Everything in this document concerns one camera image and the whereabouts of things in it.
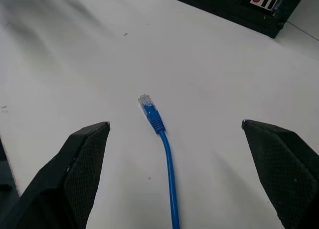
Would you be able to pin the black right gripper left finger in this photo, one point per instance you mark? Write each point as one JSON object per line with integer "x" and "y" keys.
{"x": 62, "y": 179}

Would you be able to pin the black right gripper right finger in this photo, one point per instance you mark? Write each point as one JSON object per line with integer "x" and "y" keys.
{"x": 286, "y": 169}

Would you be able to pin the black computer case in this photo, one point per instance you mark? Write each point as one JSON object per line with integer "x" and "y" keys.
{"x": 239, "y": 10}

